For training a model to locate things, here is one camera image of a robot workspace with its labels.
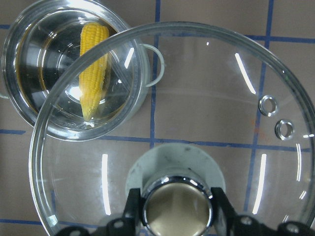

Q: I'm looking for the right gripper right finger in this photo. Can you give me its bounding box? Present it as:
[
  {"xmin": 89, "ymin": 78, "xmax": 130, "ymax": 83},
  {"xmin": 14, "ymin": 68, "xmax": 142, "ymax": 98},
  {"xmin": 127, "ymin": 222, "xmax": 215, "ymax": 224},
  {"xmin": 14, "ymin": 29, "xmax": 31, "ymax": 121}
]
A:
[{"xmin": 211, "ymin": 187, "xmax": 315, "ymax": 236}]

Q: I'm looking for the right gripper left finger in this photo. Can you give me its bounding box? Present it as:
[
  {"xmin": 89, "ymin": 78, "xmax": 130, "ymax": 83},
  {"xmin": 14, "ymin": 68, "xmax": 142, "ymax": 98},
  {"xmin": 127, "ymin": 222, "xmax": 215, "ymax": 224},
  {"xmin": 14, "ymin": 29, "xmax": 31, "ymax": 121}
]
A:
[{"xmin": 57, "ymin": 188, "xmax": 142, "ymax": 236}]

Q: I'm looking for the glass pot lid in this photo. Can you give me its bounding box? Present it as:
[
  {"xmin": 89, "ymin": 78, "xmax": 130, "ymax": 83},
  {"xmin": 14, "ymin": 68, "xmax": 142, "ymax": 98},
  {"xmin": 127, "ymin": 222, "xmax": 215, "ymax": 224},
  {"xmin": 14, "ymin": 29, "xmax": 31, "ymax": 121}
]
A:
[{"xmin": 30, "ymin": 22, "xmax": 315, "ymax": 236}]

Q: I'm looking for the yellow corn cob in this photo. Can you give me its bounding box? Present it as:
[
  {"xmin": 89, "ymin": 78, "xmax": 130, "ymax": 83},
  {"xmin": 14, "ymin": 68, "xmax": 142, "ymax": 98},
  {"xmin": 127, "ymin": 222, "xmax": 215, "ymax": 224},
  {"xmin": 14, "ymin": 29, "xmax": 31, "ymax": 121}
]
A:
[{"xmin": 79, "ymin": 22, "xmax": 109, "ymax": 121}]

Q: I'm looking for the pale green steel pot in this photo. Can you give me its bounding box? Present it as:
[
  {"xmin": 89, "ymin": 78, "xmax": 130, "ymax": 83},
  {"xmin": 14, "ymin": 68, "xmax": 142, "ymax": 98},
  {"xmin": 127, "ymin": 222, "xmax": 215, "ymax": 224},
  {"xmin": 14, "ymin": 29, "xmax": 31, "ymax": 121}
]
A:
[{"xmin": 1, "ymin": 0, "xmax": 165, "ymax": 142}]

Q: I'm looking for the brown paper table cover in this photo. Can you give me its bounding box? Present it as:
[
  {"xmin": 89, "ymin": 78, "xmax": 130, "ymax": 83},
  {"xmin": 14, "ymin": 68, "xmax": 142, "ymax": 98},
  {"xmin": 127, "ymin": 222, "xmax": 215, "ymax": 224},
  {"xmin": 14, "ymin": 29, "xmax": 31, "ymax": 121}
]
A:
[{"xmin": 0, "ymin": 0, "xmax": 315, "ymax": 236}]

